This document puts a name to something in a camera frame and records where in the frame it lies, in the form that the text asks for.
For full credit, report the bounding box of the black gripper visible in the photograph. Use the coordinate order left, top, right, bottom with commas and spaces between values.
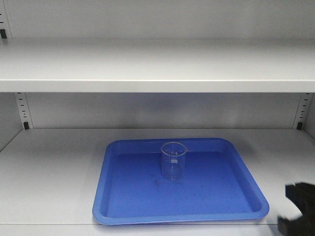
278, 182, 315, 236

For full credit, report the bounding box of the clear glass 100ml beaker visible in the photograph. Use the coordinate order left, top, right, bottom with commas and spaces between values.
160, 141, 188, 181

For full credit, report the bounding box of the grey cabinet lower shelf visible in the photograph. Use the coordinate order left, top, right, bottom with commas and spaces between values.
0, 129, 315, 236

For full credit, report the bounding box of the grey cabinet shelf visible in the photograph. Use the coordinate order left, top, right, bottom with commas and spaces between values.
0, 39, 315, 93
0, 129, 315, 236

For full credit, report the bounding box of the grey cabinet upper shelf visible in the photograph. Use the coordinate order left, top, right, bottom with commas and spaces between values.
0, 39, 315, 93

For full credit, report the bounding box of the blue plastic tray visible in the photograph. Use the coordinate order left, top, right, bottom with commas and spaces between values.
93, 138, 269, 225

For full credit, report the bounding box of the right shelf rail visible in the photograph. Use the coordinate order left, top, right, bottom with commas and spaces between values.
294, 93, 313, 130

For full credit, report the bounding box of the shelf rail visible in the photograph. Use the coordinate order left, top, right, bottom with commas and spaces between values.
294, 93, 313, 130
14, 92, 32, 130

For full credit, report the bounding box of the left shelf rail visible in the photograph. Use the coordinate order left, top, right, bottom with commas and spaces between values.
14, 92, 32, 130

